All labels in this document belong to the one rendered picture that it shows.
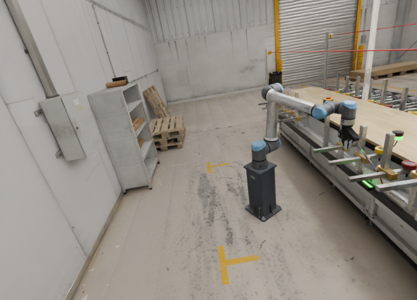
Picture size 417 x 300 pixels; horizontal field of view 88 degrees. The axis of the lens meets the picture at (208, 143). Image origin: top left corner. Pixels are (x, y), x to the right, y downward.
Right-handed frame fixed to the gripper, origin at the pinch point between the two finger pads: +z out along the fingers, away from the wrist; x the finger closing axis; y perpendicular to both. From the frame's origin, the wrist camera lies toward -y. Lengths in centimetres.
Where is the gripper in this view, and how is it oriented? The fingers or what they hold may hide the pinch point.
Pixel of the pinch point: (347, 149)
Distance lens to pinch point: 197.4
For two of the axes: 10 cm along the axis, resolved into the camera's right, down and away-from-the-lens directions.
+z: 1.6, 9.1, 3.9
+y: -0.6, -3.8, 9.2
